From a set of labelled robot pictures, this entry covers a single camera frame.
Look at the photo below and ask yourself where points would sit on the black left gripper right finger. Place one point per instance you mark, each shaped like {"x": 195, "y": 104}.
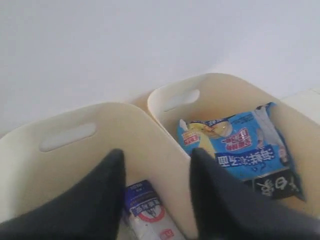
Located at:
{"x": 226, "y": 209}

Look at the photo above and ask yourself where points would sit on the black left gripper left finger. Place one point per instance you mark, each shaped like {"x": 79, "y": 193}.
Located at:
{"x": 90, "y": 210}

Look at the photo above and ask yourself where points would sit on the white blue milk carton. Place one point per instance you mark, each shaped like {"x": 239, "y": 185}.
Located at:
{"x": 146, "y": 214}

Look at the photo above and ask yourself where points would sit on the blue black noodle packet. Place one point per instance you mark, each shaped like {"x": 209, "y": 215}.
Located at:
{"x": 250, "y": 147}

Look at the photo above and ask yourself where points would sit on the middle cream bin square mark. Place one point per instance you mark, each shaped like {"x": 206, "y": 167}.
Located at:
{"x": 43, "y": 159}

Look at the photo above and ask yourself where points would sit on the right cream bin circle mark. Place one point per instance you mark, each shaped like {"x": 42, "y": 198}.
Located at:
{"x": 216, "y": 95}

